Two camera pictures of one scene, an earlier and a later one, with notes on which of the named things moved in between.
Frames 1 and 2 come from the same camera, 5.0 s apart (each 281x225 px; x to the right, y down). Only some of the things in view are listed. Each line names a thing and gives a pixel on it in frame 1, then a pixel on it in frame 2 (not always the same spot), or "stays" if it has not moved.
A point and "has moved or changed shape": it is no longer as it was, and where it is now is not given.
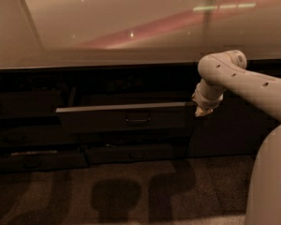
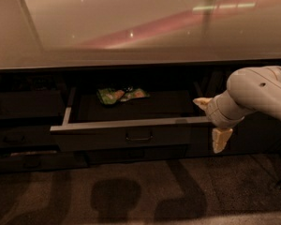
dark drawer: (151, 118) has moved or changed shape
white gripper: (204, 101) to (215, 113)
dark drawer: (42, 103) stays
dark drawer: (37, 159) stays
